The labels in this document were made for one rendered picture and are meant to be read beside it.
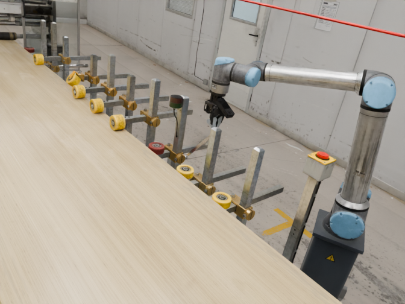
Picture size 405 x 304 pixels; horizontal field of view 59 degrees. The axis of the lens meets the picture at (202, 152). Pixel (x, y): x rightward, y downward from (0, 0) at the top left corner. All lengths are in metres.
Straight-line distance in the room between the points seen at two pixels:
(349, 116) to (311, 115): 0.49
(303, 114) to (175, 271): 3.66
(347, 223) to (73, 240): 1.17
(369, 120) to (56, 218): 1.25
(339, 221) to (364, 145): 0.37
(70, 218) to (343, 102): 3.46
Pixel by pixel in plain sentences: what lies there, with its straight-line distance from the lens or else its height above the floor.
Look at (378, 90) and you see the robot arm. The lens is 1.57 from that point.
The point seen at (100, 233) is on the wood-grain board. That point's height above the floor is 0.90.
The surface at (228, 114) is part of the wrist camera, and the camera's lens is 1.73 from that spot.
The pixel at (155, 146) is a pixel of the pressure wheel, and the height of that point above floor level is 0.90.
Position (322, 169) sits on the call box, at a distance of 1.22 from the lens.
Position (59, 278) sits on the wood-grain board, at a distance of 1.11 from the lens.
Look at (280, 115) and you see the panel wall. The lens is 4.81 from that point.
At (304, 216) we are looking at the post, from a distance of 1.34.
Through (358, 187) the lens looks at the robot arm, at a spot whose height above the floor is 0.97.
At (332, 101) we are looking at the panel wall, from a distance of 4.33.
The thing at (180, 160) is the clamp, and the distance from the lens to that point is 1.82.
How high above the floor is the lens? 1.70
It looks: 26 degrees down
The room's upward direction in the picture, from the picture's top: 10 degrees clockwise
